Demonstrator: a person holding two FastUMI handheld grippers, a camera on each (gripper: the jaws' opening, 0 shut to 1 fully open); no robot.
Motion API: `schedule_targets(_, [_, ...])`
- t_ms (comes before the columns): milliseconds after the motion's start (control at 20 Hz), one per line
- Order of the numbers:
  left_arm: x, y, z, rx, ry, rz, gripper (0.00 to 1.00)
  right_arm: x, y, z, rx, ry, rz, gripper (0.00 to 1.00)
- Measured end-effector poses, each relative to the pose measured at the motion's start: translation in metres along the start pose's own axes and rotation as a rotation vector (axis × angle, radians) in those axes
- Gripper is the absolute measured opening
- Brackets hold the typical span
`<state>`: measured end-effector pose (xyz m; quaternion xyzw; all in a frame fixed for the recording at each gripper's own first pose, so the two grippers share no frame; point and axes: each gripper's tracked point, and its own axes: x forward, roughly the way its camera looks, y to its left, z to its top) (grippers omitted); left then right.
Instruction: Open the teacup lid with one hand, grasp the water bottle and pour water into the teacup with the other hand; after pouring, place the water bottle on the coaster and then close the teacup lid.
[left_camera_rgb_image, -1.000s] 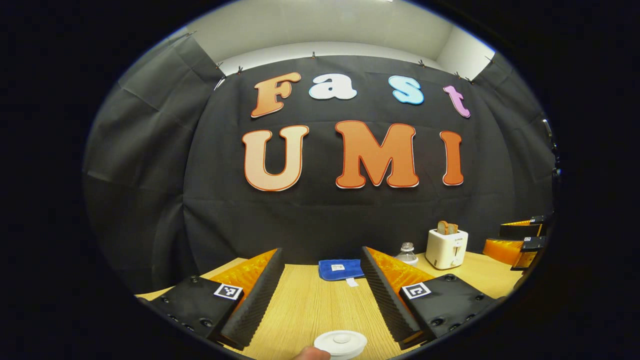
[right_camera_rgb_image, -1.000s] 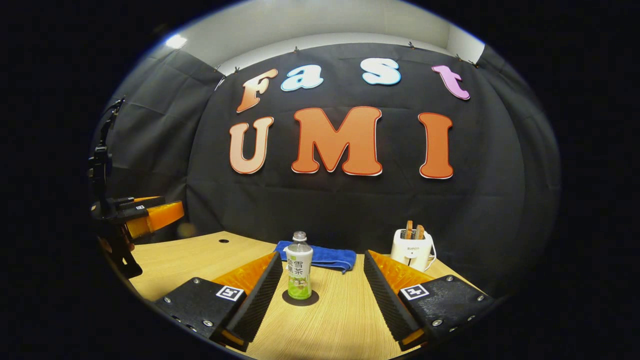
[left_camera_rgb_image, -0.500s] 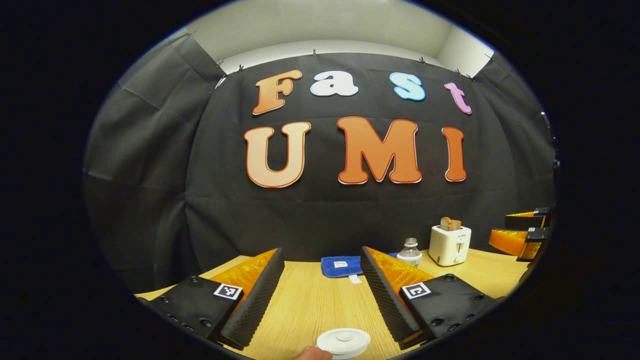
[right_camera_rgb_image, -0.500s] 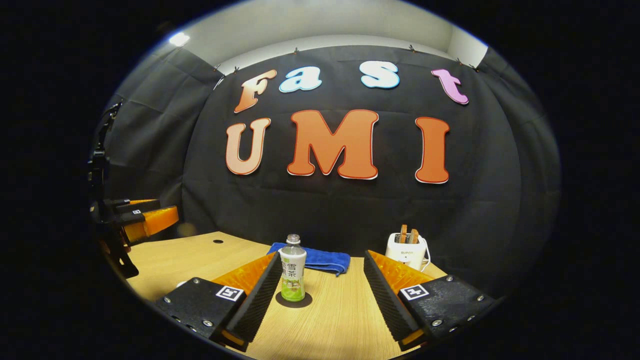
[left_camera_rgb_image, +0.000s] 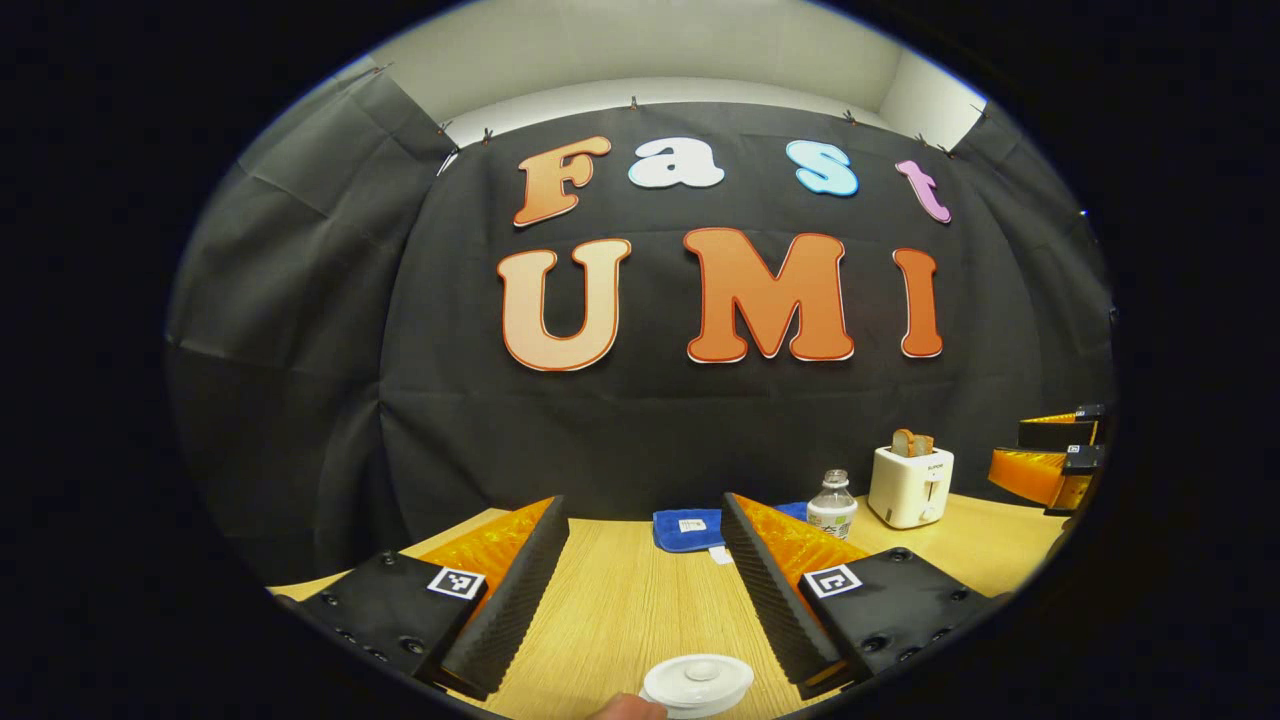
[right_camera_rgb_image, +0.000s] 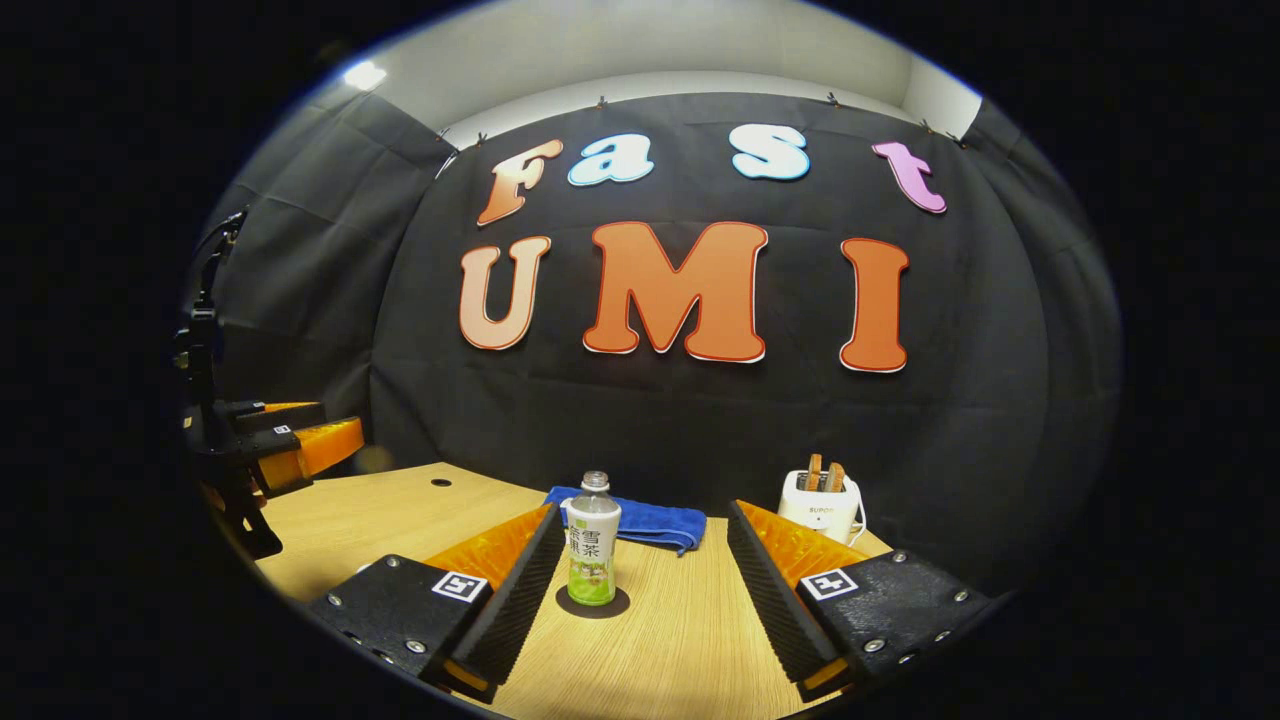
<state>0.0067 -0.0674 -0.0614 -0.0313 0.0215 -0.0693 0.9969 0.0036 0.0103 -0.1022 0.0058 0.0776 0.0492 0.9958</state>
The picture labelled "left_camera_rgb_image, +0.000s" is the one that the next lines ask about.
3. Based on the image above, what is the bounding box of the white teacup lid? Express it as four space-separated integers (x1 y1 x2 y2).
640 654 755 709

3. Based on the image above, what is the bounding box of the clear water bottle green label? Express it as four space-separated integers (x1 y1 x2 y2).
806 469 859 541

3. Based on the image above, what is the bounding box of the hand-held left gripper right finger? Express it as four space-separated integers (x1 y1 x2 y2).
722 492 1001 701

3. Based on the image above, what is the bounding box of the blue towel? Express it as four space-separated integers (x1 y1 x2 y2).
652 502 811 553

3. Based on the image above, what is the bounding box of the white toaster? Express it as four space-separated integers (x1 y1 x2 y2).
868 446 955 530

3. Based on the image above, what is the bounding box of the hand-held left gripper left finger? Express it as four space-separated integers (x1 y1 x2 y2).
298 495 571 701

